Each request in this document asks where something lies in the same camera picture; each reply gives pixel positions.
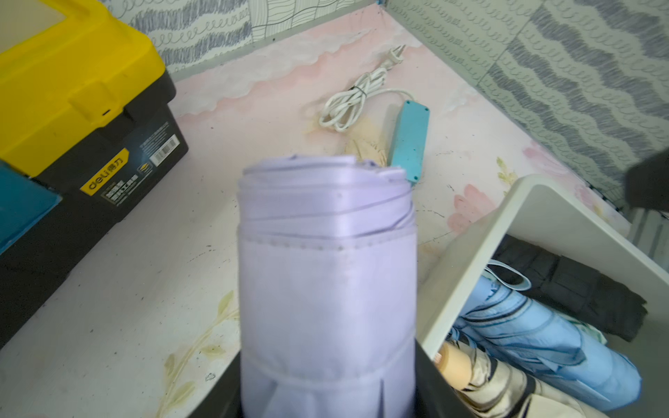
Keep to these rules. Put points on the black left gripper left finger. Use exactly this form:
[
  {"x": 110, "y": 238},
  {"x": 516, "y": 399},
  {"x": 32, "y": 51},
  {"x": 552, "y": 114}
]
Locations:
[{"x": 224, "y": 399}]

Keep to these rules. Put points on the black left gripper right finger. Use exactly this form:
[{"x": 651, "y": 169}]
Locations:
[{"x": 434, "y": 397}]

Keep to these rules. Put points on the small beige umbrella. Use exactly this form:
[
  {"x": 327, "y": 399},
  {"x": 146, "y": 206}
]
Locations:
[{"x": 490, "y": 388}]

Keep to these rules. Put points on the small pale blue umbrella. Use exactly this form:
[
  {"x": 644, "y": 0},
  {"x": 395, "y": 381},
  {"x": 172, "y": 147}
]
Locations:
[{"x": 501, "y": 320}]

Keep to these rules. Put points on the black umbrella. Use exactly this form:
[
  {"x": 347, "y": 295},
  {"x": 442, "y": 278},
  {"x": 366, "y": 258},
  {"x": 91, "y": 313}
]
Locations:
[{"x": 572, "y": 288}]

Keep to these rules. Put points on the lavender umbrella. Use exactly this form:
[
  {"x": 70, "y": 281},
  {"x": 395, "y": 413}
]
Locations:
[{"x": 327, "y": 250}]

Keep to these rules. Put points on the white plastic storage box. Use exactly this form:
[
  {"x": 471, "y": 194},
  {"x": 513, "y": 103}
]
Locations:
[{"x": 537, "y": 210}]

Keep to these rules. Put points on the mint green umbrella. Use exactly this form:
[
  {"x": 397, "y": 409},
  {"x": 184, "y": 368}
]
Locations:
[{"x": 586, "y": 328}]

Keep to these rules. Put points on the yellow black toolbox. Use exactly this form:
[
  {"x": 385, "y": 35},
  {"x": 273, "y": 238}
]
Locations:
[{"x": 86, "y": 134}]

